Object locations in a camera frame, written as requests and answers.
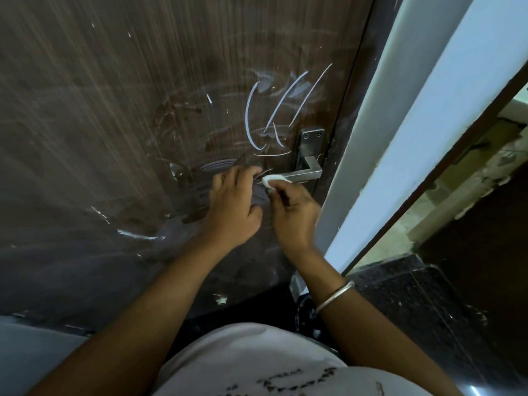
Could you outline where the person's left hand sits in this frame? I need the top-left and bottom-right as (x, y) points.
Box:
(203, 165), (265, 246)

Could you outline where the person's right hand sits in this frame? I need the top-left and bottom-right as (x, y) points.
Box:
(267, 181), (323, 260)

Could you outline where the white cotton pad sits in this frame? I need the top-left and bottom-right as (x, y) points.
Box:
(262, 173), (294, 189)

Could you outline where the person's left forearm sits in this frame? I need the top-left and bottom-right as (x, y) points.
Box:
(25, 232), (265, 396)

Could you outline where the person's right forearm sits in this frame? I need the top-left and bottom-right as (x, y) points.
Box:
(285, 245), (463, 396)

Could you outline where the silver bangle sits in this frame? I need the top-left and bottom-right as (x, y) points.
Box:
(315, 280), (356, 314)

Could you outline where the brown wooden door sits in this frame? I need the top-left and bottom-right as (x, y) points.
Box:
(0, 0), (407, 326)

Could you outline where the white printed shirt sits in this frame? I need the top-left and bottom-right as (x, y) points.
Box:
(152, 323), (435, 396)

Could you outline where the silver door handle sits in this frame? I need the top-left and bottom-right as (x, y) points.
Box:
(274, 126), (326, 184)

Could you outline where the white door frame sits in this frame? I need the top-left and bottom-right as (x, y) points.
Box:
(304, 0), (528, 294)

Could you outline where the dark brown frame strip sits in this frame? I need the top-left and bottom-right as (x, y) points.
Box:
(342, 64), (528, 277)

